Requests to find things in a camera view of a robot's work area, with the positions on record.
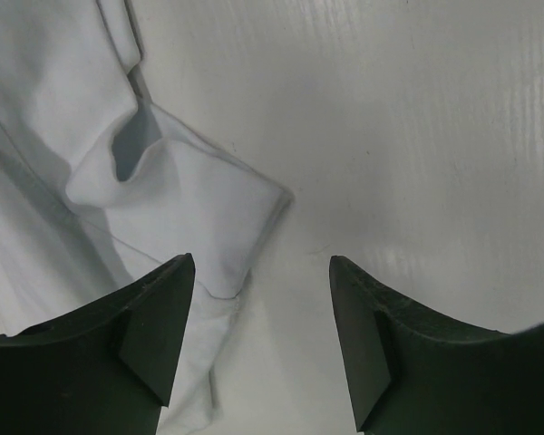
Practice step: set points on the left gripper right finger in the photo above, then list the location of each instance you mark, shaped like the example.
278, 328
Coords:
413, 370

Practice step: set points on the white skirt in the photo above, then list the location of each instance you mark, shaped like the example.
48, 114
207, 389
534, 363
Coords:
99, 186

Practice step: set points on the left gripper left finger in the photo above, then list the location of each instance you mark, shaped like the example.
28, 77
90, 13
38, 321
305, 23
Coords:
105, 368

